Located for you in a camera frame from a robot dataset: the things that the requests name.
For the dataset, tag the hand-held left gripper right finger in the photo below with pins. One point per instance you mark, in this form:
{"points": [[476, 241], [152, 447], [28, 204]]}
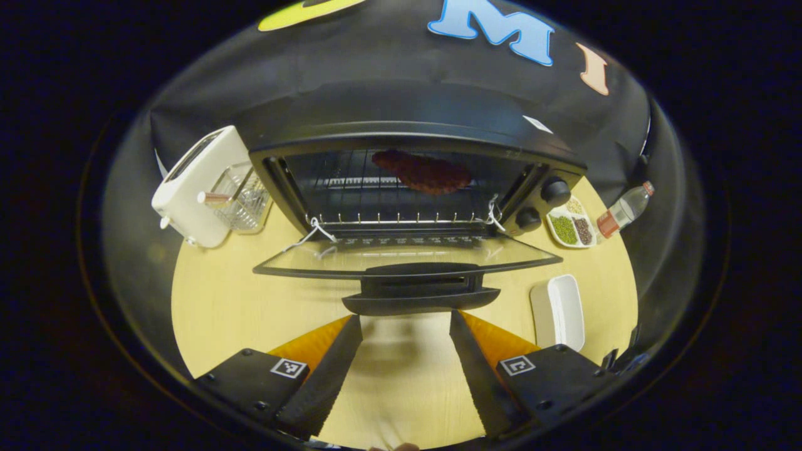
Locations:
{"points": [[482, 382]]}

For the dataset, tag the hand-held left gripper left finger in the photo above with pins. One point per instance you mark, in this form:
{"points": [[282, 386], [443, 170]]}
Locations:
{"points": [[326, 382]]}

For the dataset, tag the red-brown meat slice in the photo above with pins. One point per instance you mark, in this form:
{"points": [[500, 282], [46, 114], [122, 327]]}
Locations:
{"points": [[426, 172]]}

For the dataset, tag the black electric oven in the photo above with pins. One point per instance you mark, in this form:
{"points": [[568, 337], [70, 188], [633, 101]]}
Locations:
{"points": [[401, 119]]}

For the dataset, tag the white rectangular plate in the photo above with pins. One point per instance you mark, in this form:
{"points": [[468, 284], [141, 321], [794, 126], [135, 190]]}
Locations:
{"points": [[564, 310]]}

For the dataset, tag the white divided plate of beans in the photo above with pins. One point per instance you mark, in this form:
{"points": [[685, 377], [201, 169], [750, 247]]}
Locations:
{"points": [[567, 225]]}

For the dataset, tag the clear plastic bottle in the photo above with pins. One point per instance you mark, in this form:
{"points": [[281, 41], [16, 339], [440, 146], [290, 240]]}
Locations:
{"points": [[623, 210]]}

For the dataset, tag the white toaster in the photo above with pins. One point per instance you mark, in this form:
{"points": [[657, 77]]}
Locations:
{"points": [[194, 188]]}

